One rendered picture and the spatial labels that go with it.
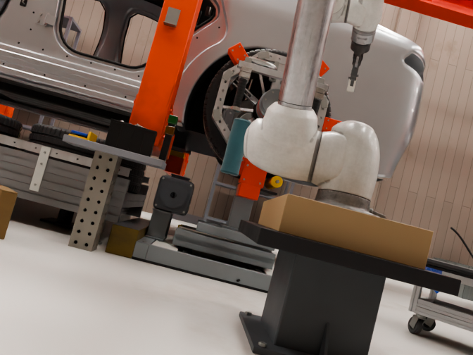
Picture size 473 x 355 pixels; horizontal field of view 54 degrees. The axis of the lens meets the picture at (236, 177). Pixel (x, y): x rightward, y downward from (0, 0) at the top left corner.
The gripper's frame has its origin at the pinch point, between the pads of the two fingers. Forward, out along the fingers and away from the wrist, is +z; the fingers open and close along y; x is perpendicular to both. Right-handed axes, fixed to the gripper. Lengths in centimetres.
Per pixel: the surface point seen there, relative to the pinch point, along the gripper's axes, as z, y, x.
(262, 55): 8, -25, -45
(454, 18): 123, -359, 94
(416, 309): 71, 54, 48
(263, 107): 16.9, 4.9, -36.3
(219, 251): 73, 49, -44
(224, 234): 70, 40, -44
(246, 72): 1.6, 2.6, -45.8
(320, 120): 30.7, -12.1, -10.8
